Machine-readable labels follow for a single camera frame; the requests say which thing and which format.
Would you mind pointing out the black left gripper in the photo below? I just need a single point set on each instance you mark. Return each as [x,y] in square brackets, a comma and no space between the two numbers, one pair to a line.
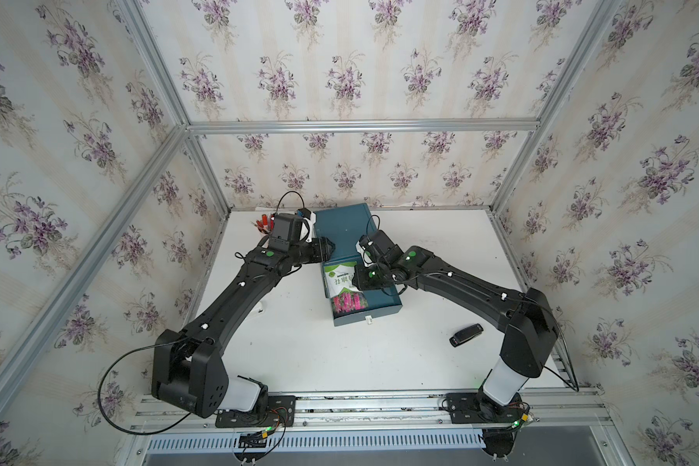
[319,249]

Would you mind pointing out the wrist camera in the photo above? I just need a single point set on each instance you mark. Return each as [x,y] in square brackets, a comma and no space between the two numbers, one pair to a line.
[368,249]
[308,222]

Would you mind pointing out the aluminium mounting rail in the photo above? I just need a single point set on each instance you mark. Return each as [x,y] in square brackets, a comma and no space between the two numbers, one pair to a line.
[386,409]

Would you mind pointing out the teal top drawer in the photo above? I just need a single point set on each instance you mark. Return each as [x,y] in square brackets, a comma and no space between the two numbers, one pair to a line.
[380,303]

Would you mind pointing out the black stapler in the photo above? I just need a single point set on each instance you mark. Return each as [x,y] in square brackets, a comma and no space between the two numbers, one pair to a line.
[466,334]

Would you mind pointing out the teal drawer cabinet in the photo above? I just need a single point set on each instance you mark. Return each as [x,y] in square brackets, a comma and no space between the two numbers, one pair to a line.
[344,226]

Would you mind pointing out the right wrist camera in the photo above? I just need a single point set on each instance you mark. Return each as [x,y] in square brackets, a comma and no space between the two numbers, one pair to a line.
[368,249]

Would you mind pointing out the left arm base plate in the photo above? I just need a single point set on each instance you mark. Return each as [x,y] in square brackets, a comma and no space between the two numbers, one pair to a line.
[273,411]

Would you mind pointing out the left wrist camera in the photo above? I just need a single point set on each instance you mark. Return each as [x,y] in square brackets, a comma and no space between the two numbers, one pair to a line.
[308,222]

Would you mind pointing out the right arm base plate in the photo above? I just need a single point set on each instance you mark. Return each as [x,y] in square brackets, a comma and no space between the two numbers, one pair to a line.
[476,407]

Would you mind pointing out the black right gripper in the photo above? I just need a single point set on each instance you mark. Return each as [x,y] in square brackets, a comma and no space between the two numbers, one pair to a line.
[357,280]

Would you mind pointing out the green white seed bag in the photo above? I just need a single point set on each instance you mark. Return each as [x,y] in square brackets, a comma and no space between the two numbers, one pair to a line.
[345,298]

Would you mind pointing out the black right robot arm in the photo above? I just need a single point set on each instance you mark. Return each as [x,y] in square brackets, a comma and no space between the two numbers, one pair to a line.
[525,319]

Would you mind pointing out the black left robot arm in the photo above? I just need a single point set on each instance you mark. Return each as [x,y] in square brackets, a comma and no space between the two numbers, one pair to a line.
[188,368]

